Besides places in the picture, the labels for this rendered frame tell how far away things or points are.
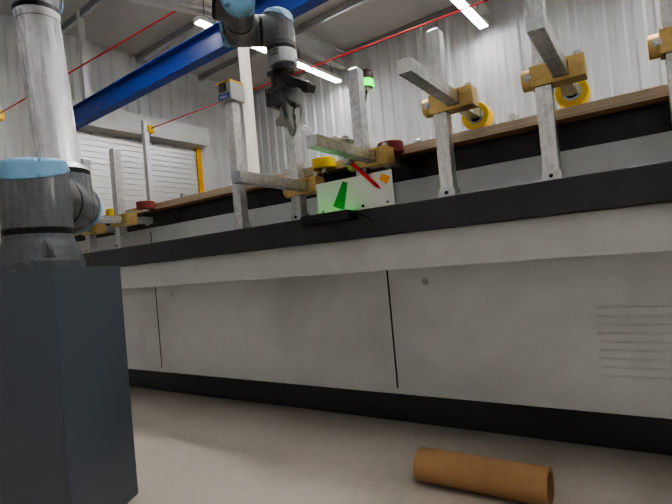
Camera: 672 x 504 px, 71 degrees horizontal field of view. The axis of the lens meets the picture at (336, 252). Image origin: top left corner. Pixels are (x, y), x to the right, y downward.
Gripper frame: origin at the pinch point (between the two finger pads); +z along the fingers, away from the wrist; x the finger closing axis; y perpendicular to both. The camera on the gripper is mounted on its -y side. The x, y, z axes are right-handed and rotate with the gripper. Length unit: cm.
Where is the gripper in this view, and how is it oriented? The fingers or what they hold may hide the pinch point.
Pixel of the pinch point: (294, 131)
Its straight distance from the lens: 145.6
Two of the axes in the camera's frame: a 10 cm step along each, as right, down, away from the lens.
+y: -8.3, 0.8, 5.6
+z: 0.9, 10.0, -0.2
